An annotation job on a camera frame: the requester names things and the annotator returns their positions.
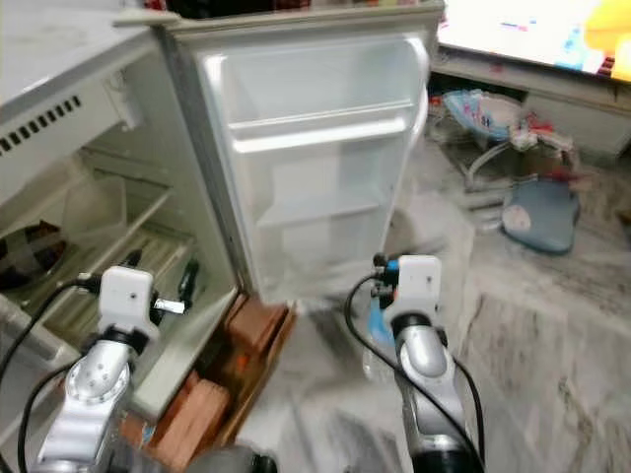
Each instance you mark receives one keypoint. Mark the clear bottle with blue cap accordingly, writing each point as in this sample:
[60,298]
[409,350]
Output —
[380,325]

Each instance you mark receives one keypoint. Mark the grey fridge door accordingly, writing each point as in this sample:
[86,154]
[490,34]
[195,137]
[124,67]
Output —
[315,207]

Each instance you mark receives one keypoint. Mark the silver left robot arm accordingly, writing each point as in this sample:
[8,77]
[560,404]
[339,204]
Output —
[94,389]

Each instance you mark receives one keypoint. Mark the glass fridge shelf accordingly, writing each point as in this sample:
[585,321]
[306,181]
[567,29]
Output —
[143,227]

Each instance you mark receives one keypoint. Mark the slatted white fridge shelf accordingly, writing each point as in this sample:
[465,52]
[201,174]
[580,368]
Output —
[79,315]

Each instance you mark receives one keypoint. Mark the small grey fridge body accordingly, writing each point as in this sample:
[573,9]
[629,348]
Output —
[59,59]

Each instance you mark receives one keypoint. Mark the clear plastic tray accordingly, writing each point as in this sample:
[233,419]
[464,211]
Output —
[94,212]

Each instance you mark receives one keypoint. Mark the black bowl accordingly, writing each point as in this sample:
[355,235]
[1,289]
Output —
[30,258]

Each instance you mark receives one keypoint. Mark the wooden pallet board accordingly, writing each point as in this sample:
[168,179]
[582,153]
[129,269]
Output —
[261,384]

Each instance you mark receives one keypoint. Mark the grey left robot leg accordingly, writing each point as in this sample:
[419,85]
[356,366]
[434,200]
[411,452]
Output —
[232,461]

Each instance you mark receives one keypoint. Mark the colourful baby bouncer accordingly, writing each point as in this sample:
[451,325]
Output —
[498,118]

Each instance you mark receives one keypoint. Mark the white low cabinet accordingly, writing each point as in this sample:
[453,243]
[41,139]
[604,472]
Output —
[532,103]

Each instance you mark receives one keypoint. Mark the bright television screen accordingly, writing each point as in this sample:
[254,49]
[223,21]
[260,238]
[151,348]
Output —
[532,30]

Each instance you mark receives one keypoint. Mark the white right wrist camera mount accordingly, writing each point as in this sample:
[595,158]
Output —
[419,284]

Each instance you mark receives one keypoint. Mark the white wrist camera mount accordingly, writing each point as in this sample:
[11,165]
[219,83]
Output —
[128,296]
[419,284]

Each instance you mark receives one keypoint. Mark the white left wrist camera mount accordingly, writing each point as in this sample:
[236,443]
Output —
[128,296]

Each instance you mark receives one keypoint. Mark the white door shelf rail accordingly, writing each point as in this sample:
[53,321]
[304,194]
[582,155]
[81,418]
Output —
[315,133]

